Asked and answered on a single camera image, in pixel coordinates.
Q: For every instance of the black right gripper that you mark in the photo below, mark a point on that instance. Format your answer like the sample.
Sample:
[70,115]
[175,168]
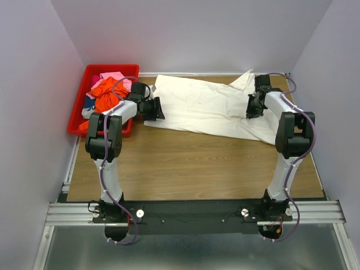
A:
[250,112]

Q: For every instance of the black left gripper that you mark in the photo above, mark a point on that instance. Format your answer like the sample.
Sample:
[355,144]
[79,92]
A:
[157,112]

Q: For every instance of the white t shirt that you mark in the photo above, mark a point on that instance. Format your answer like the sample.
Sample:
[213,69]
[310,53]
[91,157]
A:
[217,109]

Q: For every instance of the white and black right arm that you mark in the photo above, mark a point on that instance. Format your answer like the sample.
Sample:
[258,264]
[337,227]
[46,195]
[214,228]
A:
[294,140]

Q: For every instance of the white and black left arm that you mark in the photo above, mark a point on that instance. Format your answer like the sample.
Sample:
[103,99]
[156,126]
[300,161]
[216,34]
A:
[104,144]

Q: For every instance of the red plastic bin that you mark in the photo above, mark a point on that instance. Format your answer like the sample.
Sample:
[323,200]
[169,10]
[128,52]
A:
[76,119]

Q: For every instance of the pink t shirt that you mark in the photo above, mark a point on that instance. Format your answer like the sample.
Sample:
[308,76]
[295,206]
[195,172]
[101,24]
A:
[105,82]

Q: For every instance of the orange t shirt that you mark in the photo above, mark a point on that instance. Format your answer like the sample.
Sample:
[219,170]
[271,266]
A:
[102,104]

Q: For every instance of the blue and white garment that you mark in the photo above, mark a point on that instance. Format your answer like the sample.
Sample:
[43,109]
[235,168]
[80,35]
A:
[89,107]

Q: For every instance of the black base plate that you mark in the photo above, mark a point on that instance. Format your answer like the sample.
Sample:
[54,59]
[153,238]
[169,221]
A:
[128,219]

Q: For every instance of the aluminium frame rail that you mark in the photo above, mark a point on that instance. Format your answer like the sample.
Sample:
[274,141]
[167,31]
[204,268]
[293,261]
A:
[62,213]

